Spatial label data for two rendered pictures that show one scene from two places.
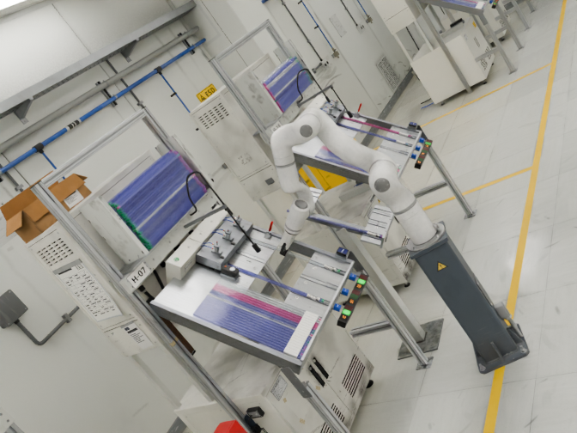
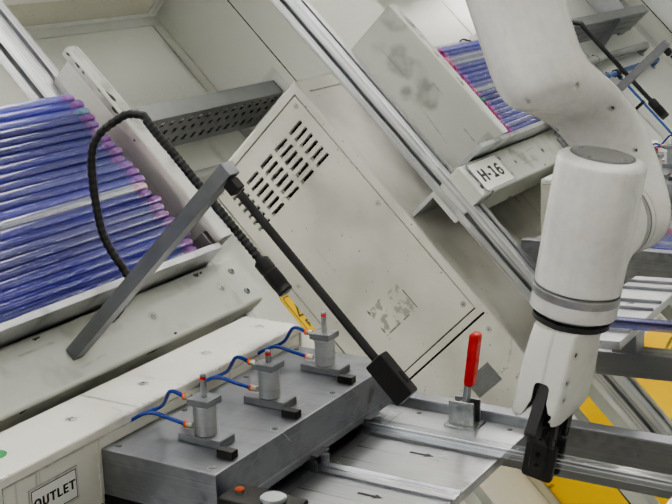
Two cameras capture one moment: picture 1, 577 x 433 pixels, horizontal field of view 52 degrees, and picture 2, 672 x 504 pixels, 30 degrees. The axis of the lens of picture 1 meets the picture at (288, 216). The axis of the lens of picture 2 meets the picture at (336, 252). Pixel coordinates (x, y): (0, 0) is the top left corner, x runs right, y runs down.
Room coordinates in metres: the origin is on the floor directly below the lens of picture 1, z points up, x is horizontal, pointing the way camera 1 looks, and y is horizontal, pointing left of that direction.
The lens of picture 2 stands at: (1.49, 0.32, 1.02)
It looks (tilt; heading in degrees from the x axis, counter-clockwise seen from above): 10 degrees up; 352
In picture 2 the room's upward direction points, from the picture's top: 40 degrees counter-clockwise
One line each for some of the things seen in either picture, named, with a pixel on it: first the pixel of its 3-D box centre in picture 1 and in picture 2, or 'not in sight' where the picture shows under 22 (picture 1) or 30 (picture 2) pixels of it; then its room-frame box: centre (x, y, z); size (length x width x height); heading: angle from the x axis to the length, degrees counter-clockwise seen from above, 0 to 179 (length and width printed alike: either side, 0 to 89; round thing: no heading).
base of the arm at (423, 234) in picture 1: (416, 222); not in sight; (2.46, -0.44, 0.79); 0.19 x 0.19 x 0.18
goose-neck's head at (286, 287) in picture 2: not in sight; (273, 276); (2.79, 0.21, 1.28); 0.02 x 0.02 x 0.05
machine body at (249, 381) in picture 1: (282, 392); not in sight; (2.84, 0.59, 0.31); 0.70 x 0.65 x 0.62; 140
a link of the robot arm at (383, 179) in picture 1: (390, 188); not in sight; (2.43, -0.43, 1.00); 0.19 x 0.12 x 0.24; 156
